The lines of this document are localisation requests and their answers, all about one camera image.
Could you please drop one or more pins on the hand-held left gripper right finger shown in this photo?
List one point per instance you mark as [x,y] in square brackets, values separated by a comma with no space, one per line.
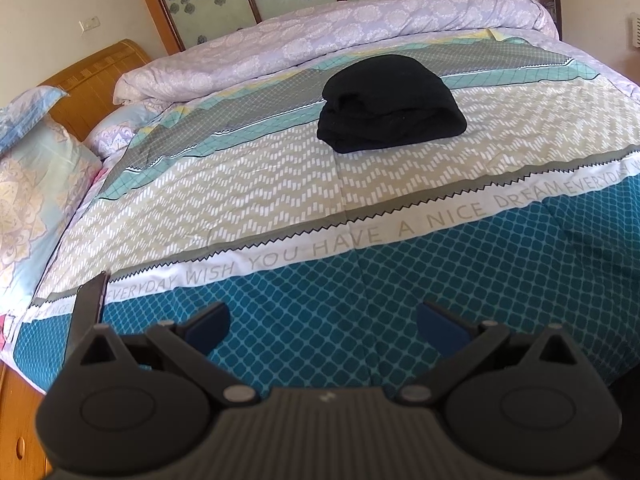
[440,325]

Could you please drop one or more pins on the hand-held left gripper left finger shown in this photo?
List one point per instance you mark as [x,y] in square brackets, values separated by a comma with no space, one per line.
[207,324]

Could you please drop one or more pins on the black pants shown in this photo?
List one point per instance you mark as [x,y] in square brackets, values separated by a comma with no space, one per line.
[390,105]

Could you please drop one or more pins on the patterned teal grey bed sheet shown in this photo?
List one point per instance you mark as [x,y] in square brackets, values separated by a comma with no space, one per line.
[350,270]

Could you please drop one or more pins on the dark flat strip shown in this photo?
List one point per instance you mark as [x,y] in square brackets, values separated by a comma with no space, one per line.
[90,310]

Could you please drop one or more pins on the pink cloth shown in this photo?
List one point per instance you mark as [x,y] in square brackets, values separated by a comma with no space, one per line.
[6,332]

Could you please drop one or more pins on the small lilac blue pillow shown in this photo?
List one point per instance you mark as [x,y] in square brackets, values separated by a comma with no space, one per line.
[117,135]

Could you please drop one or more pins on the large pastel patterned pillow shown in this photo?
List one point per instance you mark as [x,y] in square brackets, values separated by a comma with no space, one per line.
[35,185]

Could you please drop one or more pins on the wooden bed headboard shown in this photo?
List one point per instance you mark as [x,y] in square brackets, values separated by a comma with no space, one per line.
[95,67]

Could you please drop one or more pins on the lilac floral quilt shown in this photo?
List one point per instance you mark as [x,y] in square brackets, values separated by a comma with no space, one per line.
[350,25]

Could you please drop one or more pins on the wooden bed frame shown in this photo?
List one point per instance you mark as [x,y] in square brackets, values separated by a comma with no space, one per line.
[15,410]

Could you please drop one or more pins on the white wall switch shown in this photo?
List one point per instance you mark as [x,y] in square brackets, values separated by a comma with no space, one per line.
[90,23]

